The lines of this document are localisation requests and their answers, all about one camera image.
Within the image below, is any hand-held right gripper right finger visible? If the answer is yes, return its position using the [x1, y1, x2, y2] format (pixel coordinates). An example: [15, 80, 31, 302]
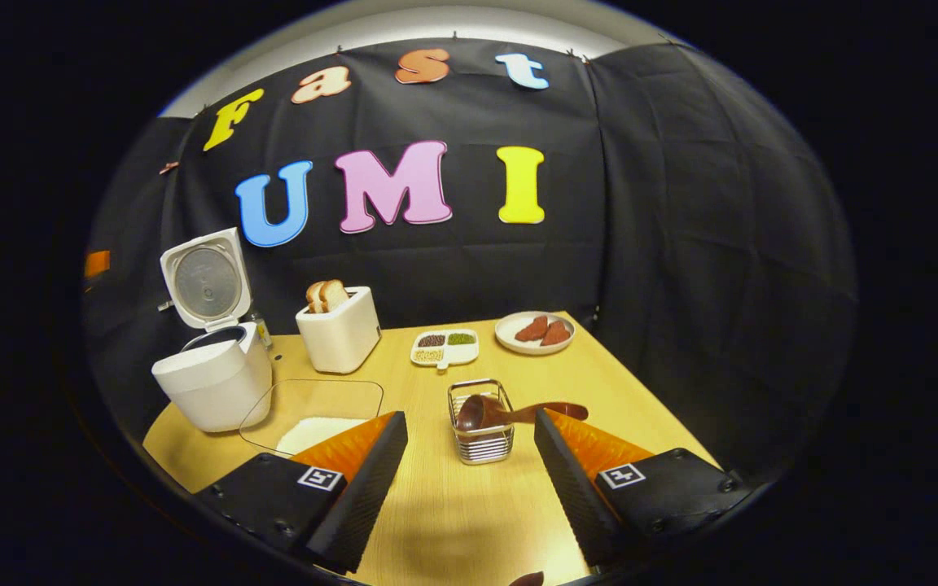
[534, 409, 743, 568]

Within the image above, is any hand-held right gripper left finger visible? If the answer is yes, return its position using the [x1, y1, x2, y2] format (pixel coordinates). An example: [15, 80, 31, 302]
[192, 411, 410, 575]

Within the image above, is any metal wire chopstick holder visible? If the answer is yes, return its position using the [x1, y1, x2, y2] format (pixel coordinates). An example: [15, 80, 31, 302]
[448, 378, 515, 466]

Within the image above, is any brown wooden spoon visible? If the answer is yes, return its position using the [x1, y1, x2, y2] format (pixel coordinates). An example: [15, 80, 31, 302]
[456, 394, 590, 432]

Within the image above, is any white rice cooker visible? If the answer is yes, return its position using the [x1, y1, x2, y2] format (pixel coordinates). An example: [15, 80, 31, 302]
[151, 228, 273, 433]

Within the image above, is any clear plastic tray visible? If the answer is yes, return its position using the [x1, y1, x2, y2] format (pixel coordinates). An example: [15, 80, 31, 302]
[239, 378, 384, 457]

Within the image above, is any white toaster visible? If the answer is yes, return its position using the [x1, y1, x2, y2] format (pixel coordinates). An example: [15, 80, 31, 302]
[296, 286, 382, 374]

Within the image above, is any white round plate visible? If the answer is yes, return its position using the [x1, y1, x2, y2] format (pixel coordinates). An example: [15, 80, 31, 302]
[495, 311, 576, 356]

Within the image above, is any white divided dish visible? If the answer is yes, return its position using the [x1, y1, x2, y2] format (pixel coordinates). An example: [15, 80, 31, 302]
[410, 328, 480, 371]

